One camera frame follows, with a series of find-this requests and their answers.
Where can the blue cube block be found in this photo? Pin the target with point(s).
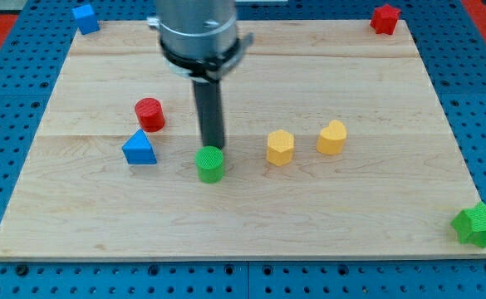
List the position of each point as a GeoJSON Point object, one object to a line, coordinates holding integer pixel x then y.
{"type": "Point", "coordinates": [86, 19]}

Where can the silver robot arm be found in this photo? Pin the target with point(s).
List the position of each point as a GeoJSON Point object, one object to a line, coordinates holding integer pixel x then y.
{"type": "Point", "coordinates": [200, 41]}

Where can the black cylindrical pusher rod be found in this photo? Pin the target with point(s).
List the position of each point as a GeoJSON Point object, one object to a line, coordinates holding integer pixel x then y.
{"type": "Point", "coordinates": [209, 107]}

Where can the yellow hexagon block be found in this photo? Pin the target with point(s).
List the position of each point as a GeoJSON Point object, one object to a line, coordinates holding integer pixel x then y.
{"type": "Point", "coordinates": [280, 147]}

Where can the yellow heart block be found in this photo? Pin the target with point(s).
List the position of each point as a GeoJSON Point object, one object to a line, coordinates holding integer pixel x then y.
{"type": "Point", "coordinates": [332, 138]}

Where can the red cylinder block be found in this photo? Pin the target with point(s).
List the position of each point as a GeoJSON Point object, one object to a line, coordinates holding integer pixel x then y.
{"type": "Point", "coordinates": [150, 114]}

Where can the wooden board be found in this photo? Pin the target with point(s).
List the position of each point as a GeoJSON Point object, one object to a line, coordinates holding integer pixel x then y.
{"type": "Point", "coordinates": [389, 195]}

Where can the green cylinder block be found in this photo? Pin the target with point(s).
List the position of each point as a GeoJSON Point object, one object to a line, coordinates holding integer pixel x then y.
{"type": "Point", "coordinates": [210, 167]}

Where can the blue triangle block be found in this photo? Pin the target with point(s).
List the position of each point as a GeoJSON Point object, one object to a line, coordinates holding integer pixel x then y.
{"type": "Point", "coordinates": [138, 149]}

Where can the green star block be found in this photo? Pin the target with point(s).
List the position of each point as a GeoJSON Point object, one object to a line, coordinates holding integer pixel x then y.
{"type": "Point", "coordinates": [470, 225]}

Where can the red star block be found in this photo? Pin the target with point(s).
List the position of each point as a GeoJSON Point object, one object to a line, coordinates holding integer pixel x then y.
{"type": "Point", "coordinates": [384, 19]}

